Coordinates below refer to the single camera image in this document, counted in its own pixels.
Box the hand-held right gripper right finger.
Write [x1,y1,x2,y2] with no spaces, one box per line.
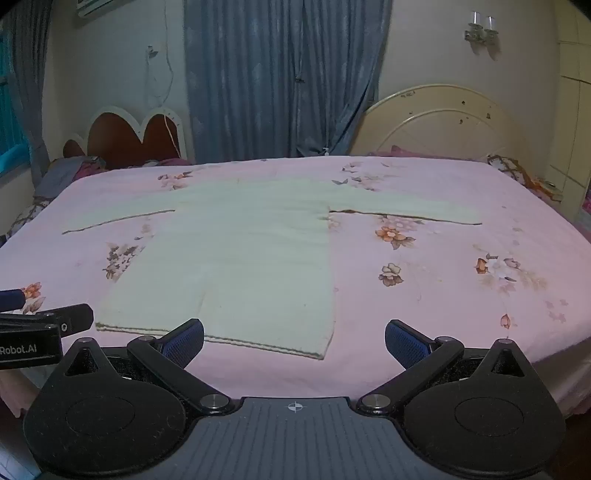
[359,318,536,417]

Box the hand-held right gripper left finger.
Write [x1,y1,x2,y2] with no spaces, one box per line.
[58,318,232,415]

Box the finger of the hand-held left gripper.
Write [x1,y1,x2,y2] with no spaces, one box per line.
[0,289,25,313]
[0,304,94,334]

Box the pale white knit sweater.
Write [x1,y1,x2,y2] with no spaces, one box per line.
[61,178,484,361]

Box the pink floral bedsheet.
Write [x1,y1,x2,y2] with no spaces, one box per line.
[0,156,591,418]

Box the window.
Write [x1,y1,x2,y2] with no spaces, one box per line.
[0,46,33,172]

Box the brown white-framed headboard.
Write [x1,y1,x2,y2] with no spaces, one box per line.
[62,105,195,169]

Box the brown patterned pillow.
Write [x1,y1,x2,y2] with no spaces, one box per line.
[487,154,564,204]

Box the narrow blue curtain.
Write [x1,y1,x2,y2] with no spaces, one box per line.
[0,0,51,178]

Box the wide blue curtain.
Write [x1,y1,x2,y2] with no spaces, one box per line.
[184,0,393,163]

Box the cream wardrobe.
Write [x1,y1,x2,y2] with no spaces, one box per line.
[545,0,591,223]

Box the white air conditioner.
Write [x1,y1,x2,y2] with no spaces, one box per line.
[76,0,116,18]

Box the thin wall cable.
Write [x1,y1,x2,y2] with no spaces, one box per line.
[145,44,182,160]

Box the glass wall lamp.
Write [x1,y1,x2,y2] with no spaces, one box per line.
[464,10,500,47]

